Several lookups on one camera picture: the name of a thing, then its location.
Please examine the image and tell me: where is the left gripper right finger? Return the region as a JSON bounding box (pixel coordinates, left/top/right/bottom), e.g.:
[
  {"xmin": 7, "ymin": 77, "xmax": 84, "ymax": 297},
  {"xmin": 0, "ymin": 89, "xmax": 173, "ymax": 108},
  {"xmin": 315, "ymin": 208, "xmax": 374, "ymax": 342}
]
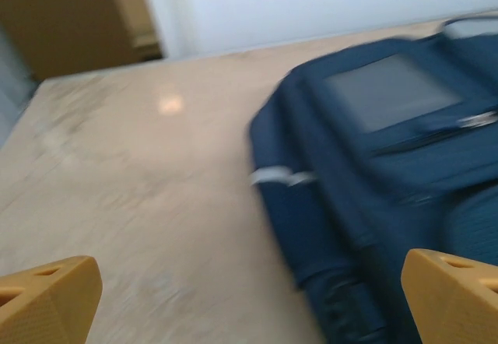
[{"xmin": 400, "ymin": 247, "xmax": 498, "ymax": 344}]

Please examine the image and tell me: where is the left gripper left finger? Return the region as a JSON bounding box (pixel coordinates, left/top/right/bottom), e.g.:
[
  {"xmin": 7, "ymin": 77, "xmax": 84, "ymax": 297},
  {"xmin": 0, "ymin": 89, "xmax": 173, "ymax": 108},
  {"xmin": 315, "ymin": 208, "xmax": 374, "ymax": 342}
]
[{"xmin": 0, "ymin": 255, "xmax": 103, "ymax": 344}]

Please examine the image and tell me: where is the navy blue backpack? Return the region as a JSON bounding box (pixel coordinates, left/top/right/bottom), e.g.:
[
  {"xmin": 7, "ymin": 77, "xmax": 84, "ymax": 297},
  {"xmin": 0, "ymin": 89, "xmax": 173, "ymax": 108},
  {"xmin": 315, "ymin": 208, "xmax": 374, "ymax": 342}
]
[{"xmin": 248, "ymin": 12, "xmax": 498, "ymax": 344}]

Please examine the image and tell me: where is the brown wooden door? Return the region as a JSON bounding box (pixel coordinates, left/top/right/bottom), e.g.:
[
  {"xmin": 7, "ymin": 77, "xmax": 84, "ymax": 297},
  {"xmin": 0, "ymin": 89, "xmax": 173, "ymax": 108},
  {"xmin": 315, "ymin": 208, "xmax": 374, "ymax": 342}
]
[{"xmin": 0, "ymin": 0, "xmax": 135, "ymax": 80}]

